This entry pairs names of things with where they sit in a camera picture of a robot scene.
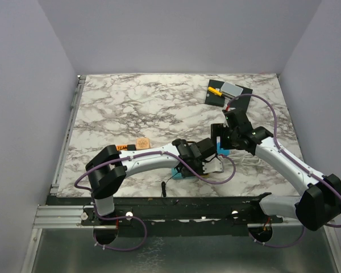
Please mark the orange power strip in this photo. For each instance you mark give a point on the orange power strip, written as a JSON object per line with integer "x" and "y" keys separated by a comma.
{"x": 122, "y": 147}

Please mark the black plug adapter with cable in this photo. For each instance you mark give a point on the black plug adapter with cable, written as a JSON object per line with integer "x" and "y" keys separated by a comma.
{"x": 166, "y": 185}

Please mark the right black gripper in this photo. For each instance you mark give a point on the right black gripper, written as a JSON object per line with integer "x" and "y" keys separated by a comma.
{"x": 217, "y": 129}

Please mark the beige cube socket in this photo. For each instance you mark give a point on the beige cube socket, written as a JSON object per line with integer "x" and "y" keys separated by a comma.
{"x": 142, "y": 144}

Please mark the blue charger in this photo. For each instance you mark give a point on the blue charger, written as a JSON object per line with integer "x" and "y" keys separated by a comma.
{"x": 220, "y": 150}

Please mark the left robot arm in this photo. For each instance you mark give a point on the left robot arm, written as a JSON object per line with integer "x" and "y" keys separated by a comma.
{"x": 106, "y": 180}

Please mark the yellow handled screwdriver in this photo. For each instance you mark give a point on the yellow handled screwdriver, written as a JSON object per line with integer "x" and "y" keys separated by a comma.
{"x": 215, "y": 91}

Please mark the aluminium frame rail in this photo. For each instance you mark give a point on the aluminium frame rail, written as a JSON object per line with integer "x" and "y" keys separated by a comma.
{"x": 62, "y": 217}

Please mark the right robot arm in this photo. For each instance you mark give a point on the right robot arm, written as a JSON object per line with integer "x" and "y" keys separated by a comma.
{"x": 319, "y": 196}

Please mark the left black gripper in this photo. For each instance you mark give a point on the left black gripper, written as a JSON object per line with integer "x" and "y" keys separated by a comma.
{"x": 200, "y": 172}

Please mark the black power adapter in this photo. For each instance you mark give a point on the black power adapter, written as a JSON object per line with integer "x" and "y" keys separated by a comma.
{"x": 131, "y": 147}

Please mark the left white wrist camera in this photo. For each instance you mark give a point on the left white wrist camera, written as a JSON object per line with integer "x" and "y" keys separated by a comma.
{"x": 214, "y": 166}

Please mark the grey rectangular box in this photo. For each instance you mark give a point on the grey rectangular box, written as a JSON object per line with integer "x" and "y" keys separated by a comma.
{"x": 231, "y": 90}

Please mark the teal power strip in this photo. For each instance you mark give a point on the teal power strip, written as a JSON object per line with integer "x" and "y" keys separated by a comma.
{"x": 183, "y": 174}

